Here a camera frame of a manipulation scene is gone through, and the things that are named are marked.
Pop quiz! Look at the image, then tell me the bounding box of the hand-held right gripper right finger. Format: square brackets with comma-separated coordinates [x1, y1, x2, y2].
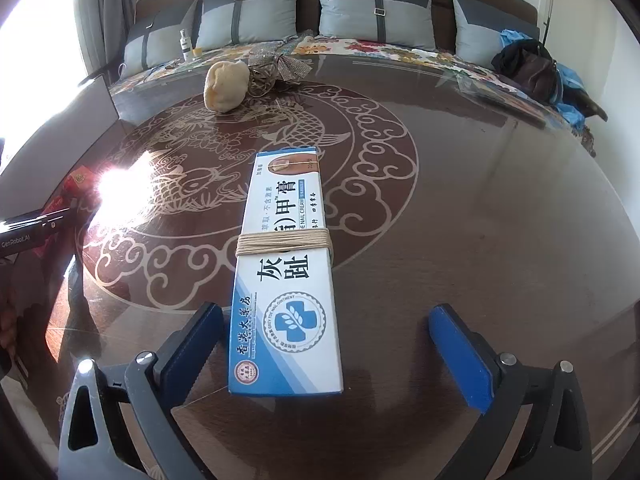
[428, 303, 596, 480]

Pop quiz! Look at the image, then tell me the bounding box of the brown sofa backrest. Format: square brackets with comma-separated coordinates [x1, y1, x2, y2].
[135, 0, 538, 41]

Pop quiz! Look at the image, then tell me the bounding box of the dark bag with blue cloth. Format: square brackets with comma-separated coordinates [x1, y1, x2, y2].
[500, 29, 586, 131]

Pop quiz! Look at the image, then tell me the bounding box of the red snack packet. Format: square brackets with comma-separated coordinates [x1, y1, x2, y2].
[42, 165, 101, 261]

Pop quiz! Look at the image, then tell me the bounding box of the person's left hand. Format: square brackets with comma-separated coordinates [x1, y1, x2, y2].
[0, 260, 26, 356]

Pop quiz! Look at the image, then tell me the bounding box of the silver glitter bow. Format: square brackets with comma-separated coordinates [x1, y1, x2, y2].
[248, 42, 313, 98]

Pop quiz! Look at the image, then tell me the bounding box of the floral blanket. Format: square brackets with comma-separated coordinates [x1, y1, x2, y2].
[110, 35, 598, 156]

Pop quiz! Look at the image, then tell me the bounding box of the cream knitted cloth bundle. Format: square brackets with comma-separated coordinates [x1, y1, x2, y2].
[204, 60, 249, 112]

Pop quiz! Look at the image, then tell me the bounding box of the brown patterned glass desktop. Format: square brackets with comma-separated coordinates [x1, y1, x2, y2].
[0, 55, 640, 480]

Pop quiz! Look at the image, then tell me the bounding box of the blue white ointment box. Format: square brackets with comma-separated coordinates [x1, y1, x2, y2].
[228, 147, 344, 395]

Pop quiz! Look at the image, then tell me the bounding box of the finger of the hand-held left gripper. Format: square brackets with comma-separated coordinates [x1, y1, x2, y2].
[0, 208, 72, 233]

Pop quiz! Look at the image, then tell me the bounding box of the grey strapped pillow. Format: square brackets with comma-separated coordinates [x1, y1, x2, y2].
[451, 0, 541, 66]
[314, 0, 433, 51]
[195, 0, 306, 51]
[120, 0, 201, 78]

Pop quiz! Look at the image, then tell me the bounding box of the brown leather bag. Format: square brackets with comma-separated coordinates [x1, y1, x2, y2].
[492, 40, 558, 103]

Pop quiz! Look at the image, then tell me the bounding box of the grey curtain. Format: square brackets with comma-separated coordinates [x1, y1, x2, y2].
[70, 0, 136, 76]

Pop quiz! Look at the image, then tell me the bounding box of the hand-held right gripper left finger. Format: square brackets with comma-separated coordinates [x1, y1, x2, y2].
[59, 301, 225, 480]

